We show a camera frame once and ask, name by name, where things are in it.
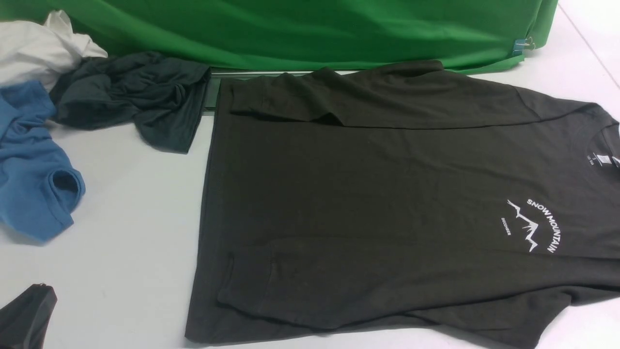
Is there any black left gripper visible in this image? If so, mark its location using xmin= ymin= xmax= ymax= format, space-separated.
xmin=0 ymin=284 xmax=58 ymax=349

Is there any dark gray long-sleeve shirt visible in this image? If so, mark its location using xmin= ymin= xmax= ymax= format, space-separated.
xmin=185 ymin=61 xmax=620 ymax=349

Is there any blue crumpled shirt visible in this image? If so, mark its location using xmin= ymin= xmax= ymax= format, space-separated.
xmin=0 ymin=81 xmax=86 ymax=243

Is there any dark teal crumpled shirt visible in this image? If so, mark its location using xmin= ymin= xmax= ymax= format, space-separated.
xmin=49 ymin=51 xmax=211 ymax=153

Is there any white crumpled cloth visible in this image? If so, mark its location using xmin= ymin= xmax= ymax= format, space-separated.
xmin=0 ymin=10 xmax=108 ymax=92

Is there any green backdrop cloth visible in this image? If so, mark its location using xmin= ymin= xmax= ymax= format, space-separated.
xmin=1 ymin=0 xmax=558 ymax=74

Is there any blue binder clip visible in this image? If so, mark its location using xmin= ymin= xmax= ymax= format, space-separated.
xmin=512 ymin=37 xmax=536 ymax=57

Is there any metal table cable hatch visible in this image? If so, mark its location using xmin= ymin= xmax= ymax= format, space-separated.
xmin=207 ymin=73 xmax=325 ymax=118

